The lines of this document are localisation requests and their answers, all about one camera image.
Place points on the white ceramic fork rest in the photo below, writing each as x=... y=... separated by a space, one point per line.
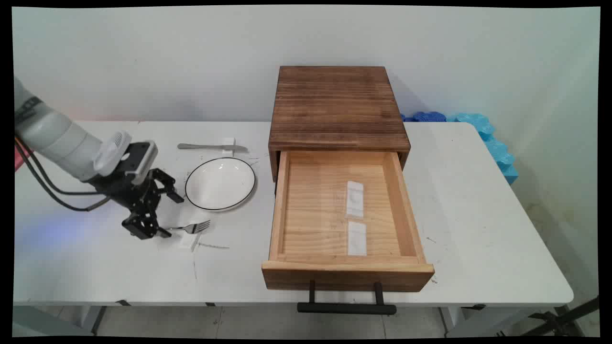
x=187 y=241

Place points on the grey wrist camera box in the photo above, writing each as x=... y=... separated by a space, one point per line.
x=143 y=160

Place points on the light blue foam mat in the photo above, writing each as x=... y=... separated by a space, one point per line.
x=497 y=148

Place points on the white ceramic rest with dimple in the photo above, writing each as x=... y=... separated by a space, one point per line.
x=355 y=200

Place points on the pink plastic box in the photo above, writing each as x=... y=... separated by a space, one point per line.
x=19 y=160

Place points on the silver table knife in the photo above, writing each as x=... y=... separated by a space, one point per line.
x=201 y=147

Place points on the black metal table brace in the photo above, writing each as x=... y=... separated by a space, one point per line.
x=564 y=317

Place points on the white ceramic knife rest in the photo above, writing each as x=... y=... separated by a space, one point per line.
x=228 y=141

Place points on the white plate with black rim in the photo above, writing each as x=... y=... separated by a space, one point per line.
x=220 y=184

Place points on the dark wooden drawer cabinet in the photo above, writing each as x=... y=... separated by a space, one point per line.
x=337 y=107

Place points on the silver fork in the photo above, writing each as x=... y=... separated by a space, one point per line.
x=193 y=226

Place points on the light wooden drawer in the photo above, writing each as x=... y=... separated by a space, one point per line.
x=315 y=215

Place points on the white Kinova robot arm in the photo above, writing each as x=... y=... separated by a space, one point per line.
x=57 y=134

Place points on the plain white ceramic rest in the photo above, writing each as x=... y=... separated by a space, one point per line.
x=357 y=239

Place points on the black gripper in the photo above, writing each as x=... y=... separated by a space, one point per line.
x=122 y=188

